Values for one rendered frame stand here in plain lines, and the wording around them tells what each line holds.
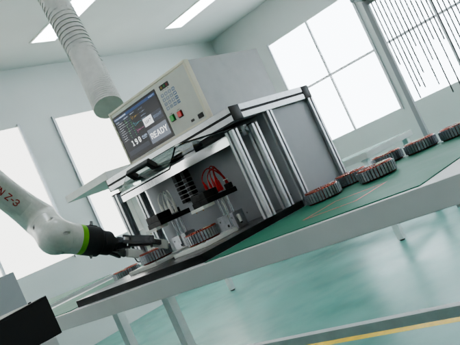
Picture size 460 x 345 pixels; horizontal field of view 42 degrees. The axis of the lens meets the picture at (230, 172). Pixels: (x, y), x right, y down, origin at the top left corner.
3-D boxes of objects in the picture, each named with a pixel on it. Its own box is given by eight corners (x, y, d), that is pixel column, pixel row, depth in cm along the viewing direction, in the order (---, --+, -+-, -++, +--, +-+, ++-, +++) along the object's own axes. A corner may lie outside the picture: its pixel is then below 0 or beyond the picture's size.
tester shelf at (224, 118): (234, 120, 176) (228, 106, 176) (110, 192, 222) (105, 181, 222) (312, 96, 209) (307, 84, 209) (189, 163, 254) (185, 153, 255)
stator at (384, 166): (381, 178, 159) (375, 165, 159) (352, 188, 168) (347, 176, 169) (406, 165, 166) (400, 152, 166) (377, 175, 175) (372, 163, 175)
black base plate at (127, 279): (205, 261, 153) (200, 254, 153) (78, 307, 195) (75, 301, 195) (302, 207, 188) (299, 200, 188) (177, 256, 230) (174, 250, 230)
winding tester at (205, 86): (210, 119, 186) (183, 59, 186) (131, 166, 215) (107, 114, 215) (280, 98, 215) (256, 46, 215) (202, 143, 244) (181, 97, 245)
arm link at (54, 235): (37, 259, 169) (50, 223, 168) (23, 241, 178) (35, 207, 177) (83, 263, 178) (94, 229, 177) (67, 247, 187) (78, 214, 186)
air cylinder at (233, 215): (239, 228, 189) (231, 212, 189) (223, 234, 194) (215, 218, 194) (248, 223, 192) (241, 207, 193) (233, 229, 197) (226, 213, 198)
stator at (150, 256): (155, 261, 191) (150, 250, 191) (135, 269, 198) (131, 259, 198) (179, 249, 199) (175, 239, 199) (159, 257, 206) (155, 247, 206)
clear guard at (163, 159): (169, 169, 161) (160, 149, 162) (120, 196, 177) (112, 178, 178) (242, 143, 186) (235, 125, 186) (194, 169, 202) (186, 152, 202)
